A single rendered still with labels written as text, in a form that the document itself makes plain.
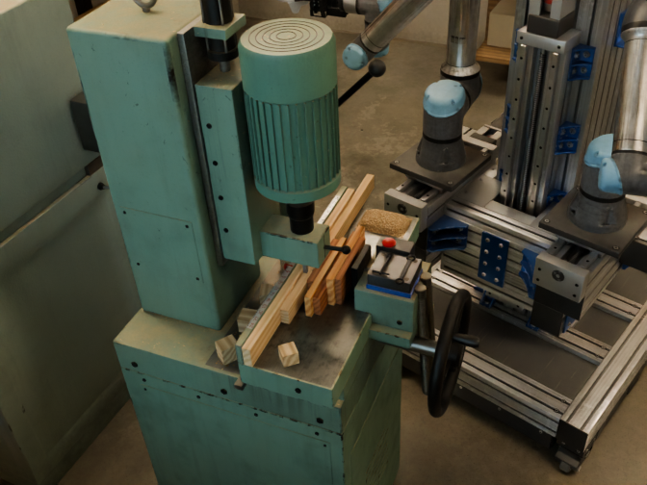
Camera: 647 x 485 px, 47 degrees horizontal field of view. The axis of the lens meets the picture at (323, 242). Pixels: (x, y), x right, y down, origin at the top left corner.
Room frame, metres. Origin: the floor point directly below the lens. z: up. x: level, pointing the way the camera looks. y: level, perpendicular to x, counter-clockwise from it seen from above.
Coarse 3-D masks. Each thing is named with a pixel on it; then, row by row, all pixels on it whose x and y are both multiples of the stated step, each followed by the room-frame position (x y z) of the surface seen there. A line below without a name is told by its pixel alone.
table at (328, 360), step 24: (360, 216) 1.53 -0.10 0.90; (408, 240) 1.42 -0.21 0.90; (336, 312) 1.18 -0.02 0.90; (360, 312) 1.18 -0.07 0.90; (288, 336) 1.12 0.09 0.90; (312, 336) 1.11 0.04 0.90; (336, 336) 1.11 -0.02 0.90; (360, 336) 1.11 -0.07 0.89; (384, 336) 1.14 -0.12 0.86; (408, 336) 1.13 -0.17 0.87; (264, 360) 1.05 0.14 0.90; (312, 360) 1.05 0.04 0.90; (336, 360) 1.04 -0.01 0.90; (264, 384) 1.03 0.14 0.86; (288, 384) 1.00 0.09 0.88; (312, 384) 0.98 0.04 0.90; (336, 384) 0.98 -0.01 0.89
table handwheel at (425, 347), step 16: (464, 304) 1.22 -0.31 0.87; (448, 320) 1.09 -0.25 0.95; (464, 320) 1.23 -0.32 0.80; (416, 336) 1.17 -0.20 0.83; (448, 336) 1.06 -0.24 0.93; (432, 352) 1.13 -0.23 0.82; (448, 352) 1.04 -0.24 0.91; (432, 368) 1.02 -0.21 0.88; (448, 368) 1.08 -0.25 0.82; (432, 384) 1.00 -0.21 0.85; (448, 384) 1.14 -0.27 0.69; (432, 400) 0.99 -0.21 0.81; (448, 400) 1.09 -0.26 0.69; (432, 416) 1.01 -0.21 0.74
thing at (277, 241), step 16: (272, 224) 1.29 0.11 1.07; (288, 224) 1.29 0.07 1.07; (320, 224) 1.28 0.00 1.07; (272, 240) 1.26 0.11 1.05; (288, 240) 1.24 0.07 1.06; (304, 240) 1.23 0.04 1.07; (320, 240) 1.23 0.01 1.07; (272, 256) 1.26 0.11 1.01; (288, 256) 1.24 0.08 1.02; (304, 256) 1.23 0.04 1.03; (320, 256) 1.22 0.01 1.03
